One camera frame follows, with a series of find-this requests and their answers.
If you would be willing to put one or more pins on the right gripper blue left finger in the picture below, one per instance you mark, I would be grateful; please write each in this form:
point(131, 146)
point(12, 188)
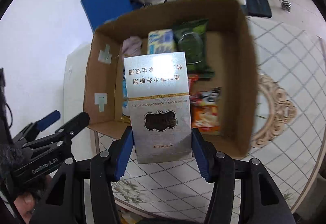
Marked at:
point(121, 153)

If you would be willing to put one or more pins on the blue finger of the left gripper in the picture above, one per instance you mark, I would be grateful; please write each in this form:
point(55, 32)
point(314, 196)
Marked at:
point(32, 130)
point(73, 127)

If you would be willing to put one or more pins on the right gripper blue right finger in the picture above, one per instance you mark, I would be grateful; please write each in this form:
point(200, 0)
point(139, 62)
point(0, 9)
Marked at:
point(202, 154)

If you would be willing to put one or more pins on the orange snack bag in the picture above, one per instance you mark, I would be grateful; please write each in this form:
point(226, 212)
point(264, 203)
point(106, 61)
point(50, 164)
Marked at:
point(204, 110)

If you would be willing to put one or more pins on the blue tube package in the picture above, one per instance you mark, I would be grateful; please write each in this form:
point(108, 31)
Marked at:
point(125, 108)

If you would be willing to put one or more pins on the white silver cigarette carton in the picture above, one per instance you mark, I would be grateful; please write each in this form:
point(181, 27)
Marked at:
point(158, 100)

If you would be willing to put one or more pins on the grey plush toy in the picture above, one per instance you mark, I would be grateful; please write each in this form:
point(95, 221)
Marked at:
point(131, 47)

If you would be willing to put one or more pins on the green wet wipes pack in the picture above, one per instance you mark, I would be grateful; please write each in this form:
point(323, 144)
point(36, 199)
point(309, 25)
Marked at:
point(190, 37)

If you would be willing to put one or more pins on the yellow blue tissue pack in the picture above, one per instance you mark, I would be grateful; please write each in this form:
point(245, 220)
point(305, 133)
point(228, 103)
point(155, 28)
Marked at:
point(161, 41)

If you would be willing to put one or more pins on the red snack packet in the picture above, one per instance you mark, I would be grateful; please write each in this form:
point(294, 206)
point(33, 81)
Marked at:
point(192, 79)

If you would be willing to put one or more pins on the open cardboard box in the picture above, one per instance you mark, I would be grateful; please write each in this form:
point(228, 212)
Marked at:
point(229, 52)

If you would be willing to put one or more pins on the blue board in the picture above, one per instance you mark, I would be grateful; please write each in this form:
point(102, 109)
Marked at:
point(99, 12)

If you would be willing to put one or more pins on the chrome dumbbell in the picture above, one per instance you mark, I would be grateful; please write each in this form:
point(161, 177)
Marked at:
point(285, 5)

